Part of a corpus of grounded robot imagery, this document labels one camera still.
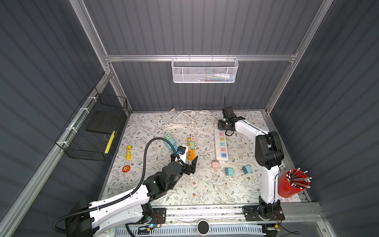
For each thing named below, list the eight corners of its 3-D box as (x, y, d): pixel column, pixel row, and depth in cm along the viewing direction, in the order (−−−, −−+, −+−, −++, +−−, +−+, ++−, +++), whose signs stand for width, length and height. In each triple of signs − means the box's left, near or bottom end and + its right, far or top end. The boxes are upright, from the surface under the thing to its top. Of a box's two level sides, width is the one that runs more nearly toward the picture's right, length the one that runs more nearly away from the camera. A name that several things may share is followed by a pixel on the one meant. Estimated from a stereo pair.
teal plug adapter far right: (244, 174, 89) (245, 172, 87) (241, 168, 92) (242, 166, 90) (251, 173, 90) (252, 171, 88) (248, 166, 93) (249, 164, 90)
